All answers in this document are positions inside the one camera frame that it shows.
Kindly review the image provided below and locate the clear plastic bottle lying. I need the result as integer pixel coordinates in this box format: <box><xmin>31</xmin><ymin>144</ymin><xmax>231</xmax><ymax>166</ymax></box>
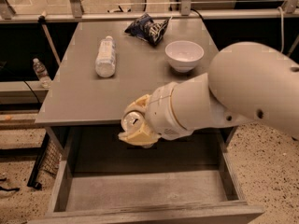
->
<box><xmin>95</xmin><ymin>35</ymin><xmax>116</xmax><ymax>77</ymax></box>

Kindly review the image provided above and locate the blue crumpled chip bag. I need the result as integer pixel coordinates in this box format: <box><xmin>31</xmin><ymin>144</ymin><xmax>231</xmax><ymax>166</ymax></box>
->
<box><xmin>125</xmin><ymin>13</ymin><xmax>170</xmax><ymax>47</ymax></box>

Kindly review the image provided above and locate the metal railing frame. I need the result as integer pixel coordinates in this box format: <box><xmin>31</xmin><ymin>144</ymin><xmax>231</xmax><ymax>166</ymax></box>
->
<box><xmin>0</xmin><ymin>0</ymin><xmax>299</xmax><ymax>23</ymax></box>

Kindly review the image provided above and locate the grey counter cabinet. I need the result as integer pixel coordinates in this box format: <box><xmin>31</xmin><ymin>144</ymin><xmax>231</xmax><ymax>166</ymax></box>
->
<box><xmin>35</xmin><ymin>18</ymin><xmax>254</xmax><ymax>151</ymax></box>

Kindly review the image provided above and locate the silver redbull can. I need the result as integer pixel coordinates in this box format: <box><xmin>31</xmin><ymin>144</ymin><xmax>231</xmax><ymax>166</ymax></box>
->
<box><xmin>121</xmin><ymin>111</ymin><xmax>144</xmax><ymax>133</ymax></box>

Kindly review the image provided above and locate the wooden broom stick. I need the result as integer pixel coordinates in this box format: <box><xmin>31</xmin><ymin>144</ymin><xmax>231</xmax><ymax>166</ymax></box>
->
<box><xmin>38</xmin><ymin>10</ymin><xmax>61</xmax><ymax>66</ymax></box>

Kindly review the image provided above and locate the small water bottle standing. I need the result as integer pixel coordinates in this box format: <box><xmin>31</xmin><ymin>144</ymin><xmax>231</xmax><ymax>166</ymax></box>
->
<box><xmin>33</xmin><ymin>58</ymin><xmax>51</xmax><ymax>89</ymax></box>

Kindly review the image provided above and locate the grey open top drawer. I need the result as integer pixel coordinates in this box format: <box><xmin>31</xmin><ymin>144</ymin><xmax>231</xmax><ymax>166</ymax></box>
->
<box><xmin>30</xmin><ymin>125</ymin><xmax>263</xmax><ymax>224</ymax></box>

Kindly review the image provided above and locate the black wire basket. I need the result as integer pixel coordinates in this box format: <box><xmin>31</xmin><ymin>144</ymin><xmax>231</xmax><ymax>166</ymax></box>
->
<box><xmin>27</xmin><ymin>134</ymin><xmax>62</xmax><ymax>190</ymax></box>

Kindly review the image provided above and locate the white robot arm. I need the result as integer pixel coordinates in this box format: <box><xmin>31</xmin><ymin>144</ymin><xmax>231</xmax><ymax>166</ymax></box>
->
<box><xmin>119</xmin><ymin>42</ymin><xmax>299</xmax><ymax>147</ymax></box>

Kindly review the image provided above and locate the white bowl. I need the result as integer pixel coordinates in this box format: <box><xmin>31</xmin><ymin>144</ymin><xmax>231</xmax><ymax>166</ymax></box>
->
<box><xmin>164</xmin><ymin>40</ymin><xmax>205</xmax><ymax>73</ymax></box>

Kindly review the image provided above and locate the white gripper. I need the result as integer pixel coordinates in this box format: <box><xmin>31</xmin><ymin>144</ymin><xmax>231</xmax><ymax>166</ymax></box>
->
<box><xmin>118</xmin><ymin>82</ymin><xmax>193</xmax><ymax>147</ymax></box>

